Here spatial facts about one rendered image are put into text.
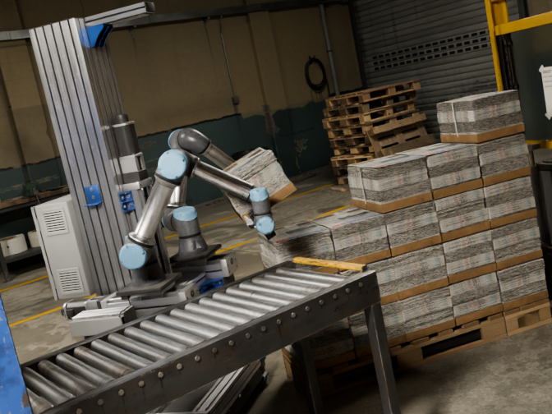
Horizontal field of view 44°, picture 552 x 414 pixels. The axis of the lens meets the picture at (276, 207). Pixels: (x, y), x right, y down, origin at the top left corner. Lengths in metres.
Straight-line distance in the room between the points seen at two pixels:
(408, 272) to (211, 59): 7.81
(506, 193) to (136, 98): 7.24
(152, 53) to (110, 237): 7.32
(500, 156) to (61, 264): 2.29
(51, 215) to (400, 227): 1.71
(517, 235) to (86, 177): 2.24
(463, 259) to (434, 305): 0.29
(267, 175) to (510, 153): 1.34
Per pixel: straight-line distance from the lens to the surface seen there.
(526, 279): 3.98
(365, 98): 9.76
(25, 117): 9.57
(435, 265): 3.66
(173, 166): 2.84
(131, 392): 2.13
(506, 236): 3.86
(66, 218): 3.38
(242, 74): 11.23
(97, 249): 3.39
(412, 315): 3.66
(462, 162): 3.68
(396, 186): 3.51
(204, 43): 10.94
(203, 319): 2.49
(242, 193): 2.99
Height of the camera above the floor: 1.52
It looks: 9 degrees down
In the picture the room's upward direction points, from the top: 12 degrees counter-clockwise
